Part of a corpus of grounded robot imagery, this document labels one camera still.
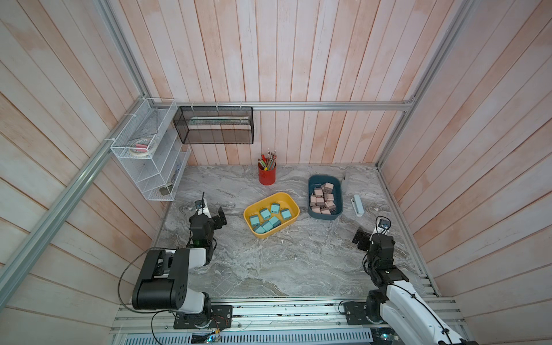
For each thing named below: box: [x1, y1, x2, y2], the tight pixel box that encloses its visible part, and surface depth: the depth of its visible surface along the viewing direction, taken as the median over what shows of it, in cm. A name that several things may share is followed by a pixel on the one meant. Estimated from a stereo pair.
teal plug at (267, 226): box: [261, 221, 274, 233], surface depth 95 cm
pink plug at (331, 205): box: [324, 200, 337, 213], surface depth 103 cm
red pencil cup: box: [257, 148, 277, 186], surface depth 109 cm
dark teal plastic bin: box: [307, 173, 344, 221], surface depth 106 cm
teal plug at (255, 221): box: [249, 214, 261, 228], surface depth 97 cm
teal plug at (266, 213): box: [260, 208, 271, 220], surface depth 100 cm
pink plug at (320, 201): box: [315, 196, 325, 207], surface depth 103 cm
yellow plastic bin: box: [242, 191, 301, 240], surface depth 102 cm
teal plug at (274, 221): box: [268, 216, 282, 228], surface depth 97 cm
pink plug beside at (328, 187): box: [321, 182, 335, 195], surface depth 106 cm
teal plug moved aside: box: [280, 207, 292, 220], surface depth 100 cm
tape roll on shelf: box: [129, 138, 153, 157], surface depth 75 cm
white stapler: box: [350, 194, 365, 218], surface depth 102 cm
